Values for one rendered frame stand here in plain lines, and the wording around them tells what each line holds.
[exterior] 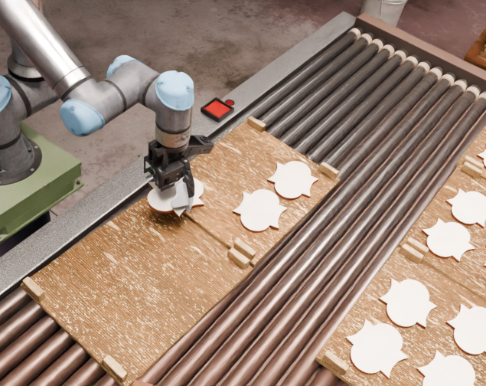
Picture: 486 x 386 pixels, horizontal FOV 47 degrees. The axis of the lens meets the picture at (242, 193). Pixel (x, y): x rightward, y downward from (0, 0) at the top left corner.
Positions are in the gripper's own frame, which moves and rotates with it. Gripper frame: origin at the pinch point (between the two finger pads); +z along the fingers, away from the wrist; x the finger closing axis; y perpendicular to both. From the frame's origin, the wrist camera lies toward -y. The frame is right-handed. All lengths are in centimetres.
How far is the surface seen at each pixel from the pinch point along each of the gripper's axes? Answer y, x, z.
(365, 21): -118, -37, 8
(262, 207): -20.6, 10.8, 8.2
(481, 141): -100, 30, 9
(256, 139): -37.8, -11.0, 9.4
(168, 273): 10.8, 12.8, 9.4
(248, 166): -28.3, -3.6, 9.4
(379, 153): -68, 14, 11
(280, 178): -32.2, 5.6, 8.2
